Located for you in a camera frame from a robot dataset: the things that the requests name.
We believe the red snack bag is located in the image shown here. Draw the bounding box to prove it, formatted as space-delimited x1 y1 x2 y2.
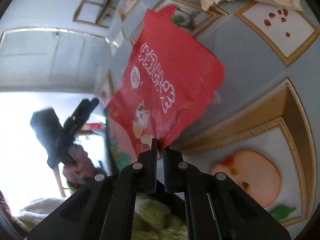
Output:
107 5 225 167

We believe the person's left hand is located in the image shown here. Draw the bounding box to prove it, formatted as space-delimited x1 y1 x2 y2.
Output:
62 145 95 189

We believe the green fuzzy sleeve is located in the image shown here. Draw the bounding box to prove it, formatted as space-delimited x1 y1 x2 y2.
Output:
17 194 188 239

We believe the white door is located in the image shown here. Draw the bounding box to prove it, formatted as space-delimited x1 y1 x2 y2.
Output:
1 27 111 93

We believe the fruit pattern tablecloth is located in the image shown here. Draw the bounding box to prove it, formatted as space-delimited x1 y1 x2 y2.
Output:
107 0 319 239

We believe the left wooden chair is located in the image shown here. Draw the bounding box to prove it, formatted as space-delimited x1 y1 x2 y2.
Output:
72 0 116 29

